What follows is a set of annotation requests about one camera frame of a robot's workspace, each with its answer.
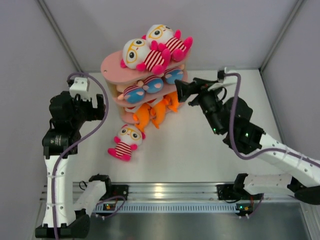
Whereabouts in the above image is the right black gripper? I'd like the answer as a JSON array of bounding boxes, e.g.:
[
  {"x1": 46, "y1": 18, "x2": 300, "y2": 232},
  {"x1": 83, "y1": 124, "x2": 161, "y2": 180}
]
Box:
[{"x1": 173, "y1": 78, "x2": 221, "y2": 135}]

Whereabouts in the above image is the boy doll plush large head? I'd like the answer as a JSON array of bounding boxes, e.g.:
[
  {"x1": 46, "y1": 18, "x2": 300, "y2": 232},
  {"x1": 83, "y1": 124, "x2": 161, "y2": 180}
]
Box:
[{"x1": 116, "y1": 83, "x2": 145, "y2": 104}]

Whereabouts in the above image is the orange shark plush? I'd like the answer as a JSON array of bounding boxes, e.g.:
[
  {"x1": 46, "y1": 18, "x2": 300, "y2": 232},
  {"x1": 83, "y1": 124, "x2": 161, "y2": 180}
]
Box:
[
  {"x1": 132, "y1": 103, "x2": 151, "y2": 133},
  {"x1": 165, "y1": 91, "x2": 180, "y2": 113},
  {"x1": 146, "y1": 96, "x2": 169, "y2": 129}
]

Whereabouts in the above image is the white glasses plush face up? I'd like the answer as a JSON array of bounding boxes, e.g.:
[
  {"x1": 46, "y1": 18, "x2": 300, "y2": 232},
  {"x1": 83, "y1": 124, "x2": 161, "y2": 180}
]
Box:
[{"x1": 107, "y1": 124, "x2": 146, "y2": 162}]

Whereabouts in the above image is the white glasses plush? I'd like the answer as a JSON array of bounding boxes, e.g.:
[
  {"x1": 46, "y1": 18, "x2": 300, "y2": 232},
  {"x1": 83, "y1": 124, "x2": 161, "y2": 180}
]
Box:
[{"x1": 142, "y1": 24, "x2": 193, "y2": 62}]

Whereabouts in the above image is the white plush face down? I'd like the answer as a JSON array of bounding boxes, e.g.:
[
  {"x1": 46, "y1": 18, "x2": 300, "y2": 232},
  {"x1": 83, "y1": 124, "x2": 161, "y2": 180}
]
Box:
[{"x1": 120, "y1": 38, "x2": 171, "y2": 75}]

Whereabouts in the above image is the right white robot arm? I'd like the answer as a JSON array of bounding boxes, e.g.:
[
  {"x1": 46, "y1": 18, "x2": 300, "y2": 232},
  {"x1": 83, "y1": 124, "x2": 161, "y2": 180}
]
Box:
[{"x1": 175, "y1": 73, "x2": 320, "y2": 205}]

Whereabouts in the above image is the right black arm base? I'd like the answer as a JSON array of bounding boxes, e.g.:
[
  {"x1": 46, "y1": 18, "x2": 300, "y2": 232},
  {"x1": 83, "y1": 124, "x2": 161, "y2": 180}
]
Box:
[{"x1": 216, "y1": 173, "x2": 263, "y2": 203}]

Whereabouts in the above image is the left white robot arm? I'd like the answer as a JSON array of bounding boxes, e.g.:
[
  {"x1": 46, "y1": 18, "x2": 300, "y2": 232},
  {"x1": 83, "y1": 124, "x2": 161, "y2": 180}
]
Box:
[{"x1": 35, "y1": 91, "x2": 113, "y2": 240}]

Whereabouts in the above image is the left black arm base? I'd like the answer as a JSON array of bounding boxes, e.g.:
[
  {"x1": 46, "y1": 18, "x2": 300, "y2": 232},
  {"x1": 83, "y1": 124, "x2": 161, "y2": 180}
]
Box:
[{"x1": 88, "y1": 174, "x2": 129, "y2": 201}]

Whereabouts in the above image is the orange shark plush in shelf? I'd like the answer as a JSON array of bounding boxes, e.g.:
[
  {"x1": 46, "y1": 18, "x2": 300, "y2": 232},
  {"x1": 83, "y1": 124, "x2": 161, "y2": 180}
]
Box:
[{"x1": 165, "y1": 91, "x2": 180, "y2": 113}]

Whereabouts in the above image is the boy doll plush shelf right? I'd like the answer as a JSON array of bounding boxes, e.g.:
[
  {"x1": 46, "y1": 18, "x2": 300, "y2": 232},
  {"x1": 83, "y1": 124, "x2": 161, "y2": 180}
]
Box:
[{"x1": 163, "y1": 66, "x2": 184, "y2": 85}]

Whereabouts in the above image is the pink three-tier shelf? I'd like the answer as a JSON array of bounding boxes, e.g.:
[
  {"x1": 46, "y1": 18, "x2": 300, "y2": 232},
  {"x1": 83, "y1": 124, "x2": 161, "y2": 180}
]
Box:
[{"x1": 100, "y1": 50, "x2": 176, "y2": 124}]

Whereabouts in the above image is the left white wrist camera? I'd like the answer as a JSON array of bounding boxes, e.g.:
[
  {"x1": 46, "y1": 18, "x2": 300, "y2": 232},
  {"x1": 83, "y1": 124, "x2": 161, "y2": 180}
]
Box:
[{"x1": 69, "y1": 77, "x2": 91, "y2": 102}]

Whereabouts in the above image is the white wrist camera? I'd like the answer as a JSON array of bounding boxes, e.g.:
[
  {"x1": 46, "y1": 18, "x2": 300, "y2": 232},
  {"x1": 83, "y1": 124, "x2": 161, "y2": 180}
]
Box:
[
  {"x1": 207, "y1": 67, "x2": 238, "y2": 91},
  {"x1": 69, "y1": 77, "x2": 91, "y2": 102}
]

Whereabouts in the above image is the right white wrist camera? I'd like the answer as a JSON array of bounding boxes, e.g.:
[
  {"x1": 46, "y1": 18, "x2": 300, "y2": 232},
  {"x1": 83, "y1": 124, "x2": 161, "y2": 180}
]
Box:
[{"x1": 207, "y1": 67, "x2": 238, "y2": 91}]

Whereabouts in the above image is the aluminium front rail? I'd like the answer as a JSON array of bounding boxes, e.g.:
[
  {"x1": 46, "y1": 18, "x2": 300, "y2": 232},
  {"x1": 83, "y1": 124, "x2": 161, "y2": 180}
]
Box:
[{"x1": 112, "y1": 182, "x2": 230, "y2": 201}]

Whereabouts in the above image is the white slotted cable duct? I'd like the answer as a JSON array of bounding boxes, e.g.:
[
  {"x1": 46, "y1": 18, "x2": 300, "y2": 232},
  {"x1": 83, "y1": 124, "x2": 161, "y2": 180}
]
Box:
[{"x1": 93, "y1": 202, "x2": 240, "y2": 214}]

